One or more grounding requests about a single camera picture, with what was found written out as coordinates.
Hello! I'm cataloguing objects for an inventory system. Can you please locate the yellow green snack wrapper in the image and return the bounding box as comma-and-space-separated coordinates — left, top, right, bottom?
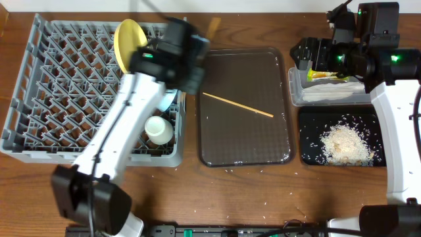
307, 69, 349, 82

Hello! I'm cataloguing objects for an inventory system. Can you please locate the white napkin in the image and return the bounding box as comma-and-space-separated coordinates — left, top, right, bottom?
303, 82, 364, 102

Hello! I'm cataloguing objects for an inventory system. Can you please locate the light blue bowl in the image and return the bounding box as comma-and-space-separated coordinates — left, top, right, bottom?
157, 89, 178, 112

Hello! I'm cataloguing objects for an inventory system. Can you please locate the yellow round plate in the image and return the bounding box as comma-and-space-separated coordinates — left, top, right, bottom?
114, 19, 147, 74

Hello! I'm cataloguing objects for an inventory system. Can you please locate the white paper cup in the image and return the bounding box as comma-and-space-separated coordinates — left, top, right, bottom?
145, 116, 174, 145

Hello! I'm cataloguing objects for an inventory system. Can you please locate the wooden chopstick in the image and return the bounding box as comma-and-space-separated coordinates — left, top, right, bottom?
202, 92, 274, 118
205, 17, 221, 41

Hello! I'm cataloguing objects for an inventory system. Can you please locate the pile of rice waste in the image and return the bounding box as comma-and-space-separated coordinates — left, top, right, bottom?
301, 113, 385, 167

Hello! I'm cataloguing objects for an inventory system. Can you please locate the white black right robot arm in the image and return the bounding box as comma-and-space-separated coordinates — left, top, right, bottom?
290, 2, 420, 236

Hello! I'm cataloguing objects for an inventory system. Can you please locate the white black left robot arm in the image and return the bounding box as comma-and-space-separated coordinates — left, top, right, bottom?
51, 17, 209, 236

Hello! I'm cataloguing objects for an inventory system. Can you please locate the clear plastic waste bin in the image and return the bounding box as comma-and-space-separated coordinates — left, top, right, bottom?
288, 66, 370, 107

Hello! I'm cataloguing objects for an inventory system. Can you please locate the black waste tray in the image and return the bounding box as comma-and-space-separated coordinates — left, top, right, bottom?
297, 106, 387, 167

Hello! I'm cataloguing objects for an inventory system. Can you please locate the grey plastic dishwasher rack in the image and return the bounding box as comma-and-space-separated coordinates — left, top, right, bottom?
0, 13, 192, 168

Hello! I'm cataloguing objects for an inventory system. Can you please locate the dark brown serving tray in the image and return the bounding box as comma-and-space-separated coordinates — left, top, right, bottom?
196, 47, 296, 167

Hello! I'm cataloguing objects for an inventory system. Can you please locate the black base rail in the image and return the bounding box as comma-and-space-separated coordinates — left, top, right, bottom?
64, 225, 325, 237

